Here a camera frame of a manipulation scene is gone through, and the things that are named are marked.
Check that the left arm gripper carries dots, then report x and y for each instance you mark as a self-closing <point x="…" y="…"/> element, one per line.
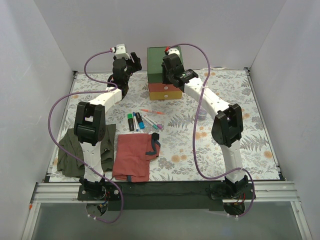
<point x="135" y="63"/>

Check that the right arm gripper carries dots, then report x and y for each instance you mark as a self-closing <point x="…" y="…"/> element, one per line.
<point x="165" y="69"/>

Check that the green drawer box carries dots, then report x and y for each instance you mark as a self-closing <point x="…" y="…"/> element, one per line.
<point x="154" y="64"/>

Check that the red drawer box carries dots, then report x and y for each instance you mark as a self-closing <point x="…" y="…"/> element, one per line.
<point x="161" y="87"/>

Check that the orange pen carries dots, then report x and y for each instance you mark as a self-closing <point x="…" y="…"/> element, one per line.
<point x="152" y="111"/>

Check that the teal cap white marker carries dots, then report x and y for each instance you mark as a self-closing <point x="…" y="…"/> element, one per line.
<point x="150" y="122"/>

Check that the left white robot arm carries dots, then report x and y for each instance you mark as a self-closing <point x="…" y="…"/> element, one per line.
<point x="90" y="118"/>

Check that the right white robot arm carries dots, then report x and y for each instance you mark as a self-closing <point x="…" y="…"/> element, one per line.
<point x="227" y="119"/>

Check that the yellow drawer box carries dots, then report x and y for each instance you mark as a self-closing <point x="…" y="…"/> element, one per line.
<point x="165" y="95"/>

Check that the blue cap thin marker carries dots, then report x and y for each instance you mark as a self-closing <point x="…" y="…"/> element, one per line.
<point x="135" y="122"/>

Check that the green cap highlighter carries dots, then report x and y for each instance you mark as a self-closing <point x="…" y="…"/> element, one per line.
<point x="131" y="122"/>

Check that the purple tape roll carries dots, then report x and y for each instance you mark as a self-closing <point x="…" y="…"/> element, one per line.
<point x="202" y="114"/>

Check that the pink cap white marker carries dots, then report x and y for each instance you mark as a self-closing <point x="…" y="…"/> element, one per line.
<point x="159" y="126"/>

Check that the blue cap highlighter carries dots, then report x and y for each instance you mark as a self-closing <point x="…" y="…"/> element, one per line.
<point x="139" y="120"/>

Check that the floral patterned table mat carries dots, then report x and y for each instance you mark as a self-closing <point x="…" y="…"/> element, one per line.
<point x="188" y="151"/>

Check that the red folded shirt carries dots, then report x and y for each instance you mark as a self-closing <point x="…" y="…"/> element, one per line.
<point x="133" y="156"/>

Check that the olive green shirt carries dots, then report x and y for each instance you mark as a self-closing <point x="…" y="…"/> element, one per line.
<point x="70" y="167"/>

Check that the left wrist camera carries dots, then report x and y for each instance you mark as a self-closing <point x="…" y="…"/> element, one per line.
<point x="121" y="52"/>

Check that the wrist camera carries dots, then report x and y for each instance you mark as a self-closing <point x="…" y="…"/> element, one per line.
<point x="121" y="52"/>
<point x="173" y="51"/>

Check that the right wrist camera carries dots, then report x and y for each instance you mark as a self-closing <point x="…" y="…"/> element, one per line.
<point x="173" y="51"/>

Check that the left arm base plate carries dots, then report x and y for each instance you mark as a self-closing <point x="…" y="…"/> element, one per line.
<point x="97" y="191"/>

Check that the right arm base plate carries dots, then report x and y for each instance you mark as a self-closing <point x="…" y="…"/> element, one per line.
<point x="232" y="191"/>

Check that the aluminium frame rail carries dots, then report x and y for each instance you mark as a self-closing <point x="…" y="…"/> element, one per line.
<point x="168" y="210"/>

